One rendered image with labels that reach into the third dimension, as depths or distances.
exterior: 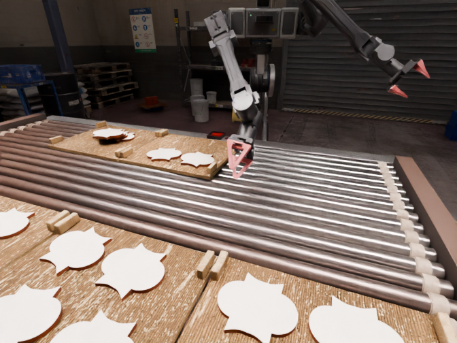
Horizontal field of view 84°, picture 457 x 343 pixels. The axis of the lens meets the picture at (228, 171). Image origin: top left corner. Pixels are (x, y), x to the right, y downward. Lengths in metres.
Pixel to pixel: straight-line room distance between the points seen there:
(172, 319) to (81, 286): 0.20
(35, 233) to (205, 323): 0.50
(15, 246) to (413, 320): 0.83
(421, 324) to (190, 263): 0.43
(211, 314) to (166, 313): 0.08
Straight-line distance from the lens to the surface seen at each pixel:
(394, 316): 0.59
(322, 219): 0.78
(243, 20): 1.67
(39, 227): 0.83
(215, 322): 0.51
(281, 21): 1.70
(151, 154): 1.09
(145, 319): 0.53
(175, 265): 0.59
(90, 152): 1.25
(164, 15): 6.67
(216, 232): 0.69
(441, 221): 0.87
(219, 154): 1.08
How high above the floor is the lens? 1.36
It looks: 27 degrees down
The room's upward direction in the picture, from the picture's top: straight up
